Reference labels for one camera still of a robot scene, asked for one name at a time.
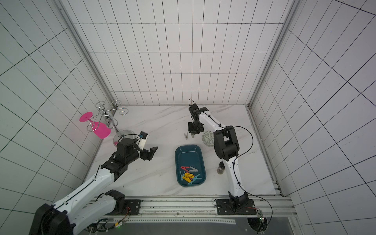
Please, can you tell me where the teal plastic storage box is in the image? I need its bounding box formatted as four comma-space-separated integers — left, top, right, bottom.
175, 145, 206, 187

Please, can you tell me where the red clothespin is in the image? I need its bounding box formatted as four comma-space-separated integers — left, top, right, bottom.
180, 166, 191, 172

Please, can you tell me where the yellow clothespin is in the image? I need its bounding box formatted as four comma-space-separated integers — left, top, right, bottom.
183, 172, 195, 181
182, 176, 192, 183

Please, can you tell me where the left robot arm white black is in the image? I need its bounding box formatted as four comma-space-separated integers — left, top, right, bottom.
29, 137, 158, 235

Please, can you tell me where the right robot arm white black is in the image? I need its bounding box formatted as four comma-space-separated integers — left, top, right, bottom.
188, 103, 249, 211

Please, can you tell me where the green patterned ceramic bowl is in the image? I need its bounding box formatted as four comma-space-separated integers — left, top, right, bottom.
202, 131, 214, 147

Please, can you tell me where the pink wine glass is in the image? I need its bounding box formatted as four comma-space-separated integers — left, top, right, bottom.
79, 112, 111, 139

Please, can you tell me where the small dark spice jar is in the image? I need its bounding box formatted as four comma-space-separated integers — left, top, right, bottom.
217, 162, 226, 175

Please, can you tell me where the chrome glass holder stand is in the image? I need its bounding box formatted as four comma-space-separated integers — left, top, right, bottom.
95, 100, 135, 147

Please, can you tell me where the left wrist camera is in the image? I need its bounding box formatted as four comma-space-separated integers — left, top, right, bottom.
138, 131, 148, 151

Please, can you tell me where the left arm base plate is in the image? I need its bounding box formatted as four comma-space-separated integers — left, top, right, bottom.
117, 199, 142, 216

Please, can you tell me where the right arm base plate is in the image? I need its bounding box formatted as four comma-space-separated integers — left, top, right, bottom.
213, 199, 257, 215

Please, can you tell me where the aluminium mounting rail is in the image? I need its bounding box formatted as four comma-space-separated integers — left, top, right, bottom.
103, 195, 297, 225

